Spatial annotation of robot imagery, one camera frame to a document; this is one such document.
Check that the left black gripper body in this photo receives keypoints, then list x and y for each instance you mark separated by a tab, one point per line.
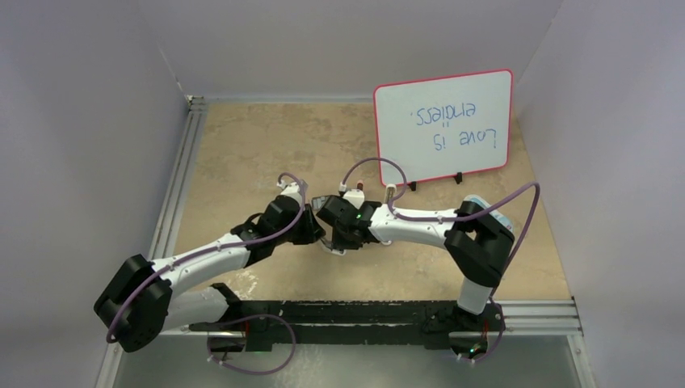
295	234

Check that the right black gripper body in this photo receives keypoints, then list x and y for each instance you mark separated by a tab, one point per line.
341	241

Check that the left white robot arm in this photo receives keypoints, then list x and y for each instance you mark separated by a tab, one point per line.
135	304

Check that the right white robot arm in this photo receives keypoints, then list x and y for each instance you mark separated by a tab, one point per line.
480	247

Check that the red-framed whiteboard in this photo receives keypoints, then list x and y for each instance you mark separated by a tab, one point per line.
436	128

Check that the blue patterned oval case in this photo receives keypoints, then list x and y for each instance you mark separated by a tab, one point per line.
500	217

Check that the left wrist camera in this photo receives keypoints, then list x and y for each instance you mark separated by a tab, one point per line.
293	189

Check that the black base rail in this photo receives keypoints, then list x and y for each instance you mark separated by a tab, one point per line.
434	325

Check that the aluminium frame rail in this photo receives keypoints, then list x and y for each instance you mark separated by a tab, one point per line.
171	214

